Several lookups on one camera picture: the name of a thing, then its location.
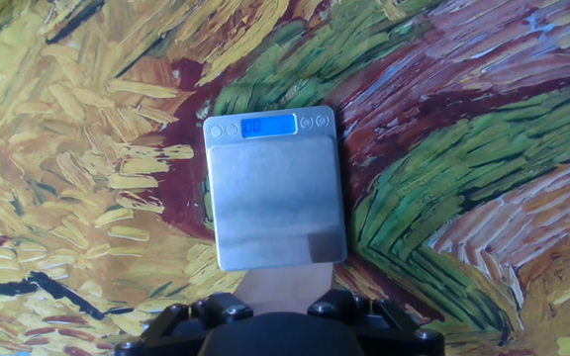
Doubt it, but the painted blue yellow cloth mat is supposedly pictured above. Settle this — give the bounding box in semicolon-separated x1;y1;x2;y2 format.
0;0;570;356

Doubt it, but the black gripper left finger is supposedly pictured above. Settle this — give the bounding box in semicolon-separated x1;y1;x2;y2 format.
114;291;254;356

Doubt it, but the silver digital pocket scale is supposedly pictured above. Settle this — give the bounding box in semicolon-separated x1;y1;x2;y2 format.
202;105;349;273

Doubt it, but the wooden cube block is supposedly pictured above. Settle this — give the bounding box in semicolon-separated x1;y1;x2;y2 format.
235;261;335;317

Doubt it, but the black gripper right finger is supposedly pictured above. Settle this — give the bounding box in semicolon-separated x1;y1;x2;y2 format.
307;288;445;356

